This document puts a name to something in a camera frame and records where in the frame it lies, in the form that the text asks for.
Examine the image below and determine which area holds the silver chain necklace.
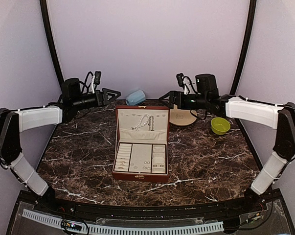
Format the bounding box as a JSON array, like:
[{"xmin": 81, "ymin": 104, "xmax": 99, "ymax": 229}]
[{"xmin": 147, "ymin": 115, "xmax": 156, "ymax": 132}]

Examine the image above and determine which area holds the green small bowl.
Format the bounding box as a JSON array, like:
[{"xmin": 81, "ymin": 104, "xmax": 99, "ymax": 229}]
[{"xmin": 211, "ymin": 117, "xmax": 231, "ymax": 135}]

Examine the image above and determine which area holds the red wooden jewelry box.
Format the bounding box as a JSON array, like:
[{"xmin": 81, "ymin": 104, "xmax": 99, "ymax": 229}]
[{"xmin": 112, "ymin": 105, "xmax": 170, "ymax": 183}]

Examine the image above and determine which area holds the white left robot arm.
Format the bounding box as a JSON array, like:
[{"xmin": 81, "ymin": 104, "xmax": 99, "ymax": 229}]
[{"xmin": 0, "ymin": 78, "xmax": 121, "ymax": 213}]

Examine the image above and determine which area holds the light blue cup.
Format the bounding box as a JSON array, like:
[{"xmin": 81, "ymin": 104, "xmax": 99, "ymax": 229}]
[{"xmin": 125, "ymin": 90, "xmax": 146, "ymax": 106}]

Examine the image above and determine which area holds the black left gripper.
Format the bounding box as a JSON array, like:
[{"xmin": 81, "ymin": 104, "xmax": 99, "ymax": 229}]
[{"xmin": 72, "ymin": 88, "xmax": 121, "ymax": 111}]

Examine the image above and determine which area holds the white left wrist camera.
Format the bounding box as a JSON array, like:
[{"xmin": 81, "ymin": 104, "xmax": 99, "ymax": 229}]
[{"xmin": 82, "ymin": 71, "xmax": 102, "ymax": 94}]

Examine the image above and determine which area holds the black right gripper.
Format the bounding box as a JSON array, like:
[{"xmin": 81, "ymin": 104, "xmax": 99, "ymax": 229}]
[{"xmin": 159, "ymin": 91, "xmax": 209, "ymax": 110}]

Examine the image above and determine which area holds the cream ceramic plate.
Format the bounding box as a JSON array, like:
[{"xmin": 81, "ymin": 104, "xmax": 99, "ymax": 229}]
[{"xmin": 169, "ymin": 104, "xmax": 197, "ymax": 127}]

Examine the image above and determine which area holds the white slotted cable duct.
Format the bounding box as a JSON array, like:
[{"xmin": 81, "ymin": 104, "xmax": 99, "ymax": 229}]
[{"xmin": 22, "ymin": 209, "xmax": 224, "ymax": 235}]

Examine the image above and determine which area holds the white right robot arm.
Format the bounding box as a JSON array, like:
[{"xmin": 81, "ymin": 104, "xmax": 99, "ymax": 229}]
[{"xmin": 159, "ymin": 73, "xmax": 295, "ymax": 212}]

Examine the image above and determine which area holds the red earring tray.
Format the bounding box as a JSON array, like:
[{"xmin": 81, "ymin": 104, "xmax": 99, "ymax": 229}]
[{"xmin": 113, "ymin": 142, "xmax": 167, "ymax": 175}]

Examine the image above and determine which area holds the white pearl necklace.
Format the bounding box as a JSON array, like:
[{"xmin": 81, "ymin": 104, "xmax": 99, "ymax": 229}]
[{"xmin": 130, "ymin": 114, "xmax": 149, "ymax": 131}]

